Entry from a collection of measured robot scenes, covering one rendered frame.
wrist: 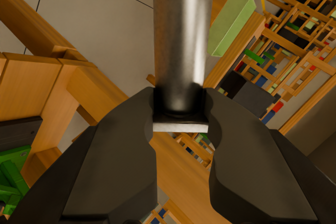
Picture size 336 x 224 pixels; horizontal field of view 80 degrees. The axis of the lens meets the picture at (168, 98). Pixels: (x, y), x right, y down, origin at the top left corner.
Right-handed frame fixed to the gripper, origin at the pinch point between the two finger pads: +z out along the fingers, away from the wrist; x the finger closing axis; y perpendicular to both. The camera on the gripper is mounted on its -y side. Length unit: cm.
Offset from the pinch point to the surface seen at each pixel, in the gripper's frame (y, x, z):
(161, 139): 32.6, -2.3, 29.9
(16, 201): 47, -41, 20
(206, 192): 37.5, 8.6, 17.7
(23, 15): 8, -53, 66
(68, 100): 32, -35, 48
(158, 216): 506, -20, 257
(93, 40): 46, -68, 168
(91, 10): 20, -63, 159
